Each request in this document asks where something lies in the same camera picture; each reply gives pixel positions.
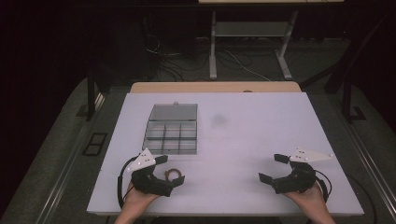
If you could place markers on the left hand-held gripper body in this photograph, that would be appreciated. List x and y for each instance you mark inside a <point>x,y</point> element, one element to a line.
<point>148,182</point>

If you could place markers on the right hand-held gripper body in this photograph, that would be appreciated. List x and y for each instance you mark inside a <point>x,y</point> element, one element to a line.
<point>295,179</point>

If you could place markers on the brown tape roll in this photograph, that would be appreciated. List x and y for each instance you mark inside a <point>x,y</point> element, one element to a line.
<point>173,174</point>

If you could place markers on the clear plastic compartment box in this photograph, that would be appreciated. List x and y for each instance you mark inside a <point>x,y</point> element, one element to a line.
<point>172,129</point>

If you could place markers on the person's left hand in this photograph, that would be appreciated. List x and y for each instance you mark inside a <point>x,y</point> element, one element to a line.
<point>140,199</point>

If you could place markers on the person's right hand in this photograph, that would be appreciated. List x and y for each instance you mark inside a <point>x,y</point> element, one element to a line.
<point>306,199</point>

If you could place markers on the black metal stand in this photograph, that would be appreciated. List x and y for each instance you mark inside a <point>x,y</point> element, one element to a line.
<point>348,93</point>

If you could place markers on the desk with grey metal legs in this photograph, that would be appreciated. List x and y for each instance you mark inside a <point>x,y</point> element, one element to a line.
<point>252,29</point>

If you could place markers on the black floor frame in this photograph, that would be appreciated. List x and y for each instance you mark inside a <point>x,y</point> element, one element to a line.
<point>95,143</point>

